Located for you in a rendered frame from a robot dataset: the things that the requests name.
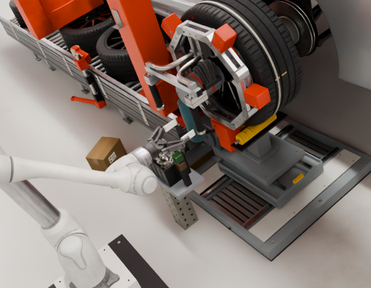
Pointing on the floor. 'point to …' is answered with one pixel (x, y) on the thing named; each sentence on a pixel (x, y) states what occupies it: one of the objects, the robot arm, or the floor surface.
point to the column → (180, 209)
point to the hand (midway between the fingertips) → (183, 127)
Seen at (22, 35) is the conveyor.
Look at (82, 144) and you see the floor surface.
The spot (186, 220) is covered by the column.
